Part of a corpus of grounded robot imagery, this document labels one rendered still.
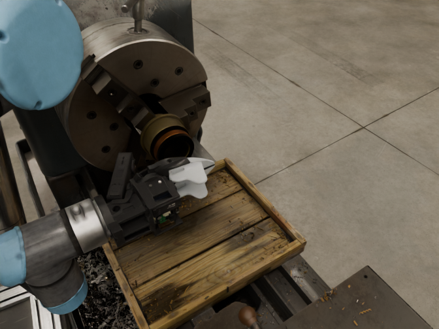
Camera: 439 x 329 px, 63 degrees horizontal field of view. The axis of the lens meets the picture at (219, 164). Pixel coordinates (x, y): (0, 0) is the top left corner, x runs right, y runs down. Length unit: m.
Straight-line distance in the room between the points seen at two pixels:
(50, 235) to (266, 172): 1.73
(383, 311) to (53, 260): 0.50
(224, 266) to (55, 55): 0.50
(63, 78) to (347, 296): 0.52
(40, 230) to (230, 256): 0.37
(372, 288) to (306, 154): 1.73
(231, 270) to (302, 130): 1.87
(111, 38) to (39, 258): 0.40
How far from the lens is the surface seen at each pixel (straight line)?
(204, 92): 0.77
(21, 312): 1.62
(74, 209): 0.56
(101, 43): 0.72
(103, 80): 0.68
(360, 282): 0.67
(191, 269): 0.74
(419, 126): 2.84
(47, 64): 0.40
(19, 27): 0.38
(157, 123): 0.68
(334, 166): 2.30
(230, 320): 0.55
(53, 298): 0.65
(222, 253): 0.76
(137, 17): 0.73
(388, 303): 0.67
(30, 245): 0.56
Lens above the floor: 1.53
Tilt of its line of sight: 44 degrees down
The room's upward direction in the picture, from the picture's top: straight up
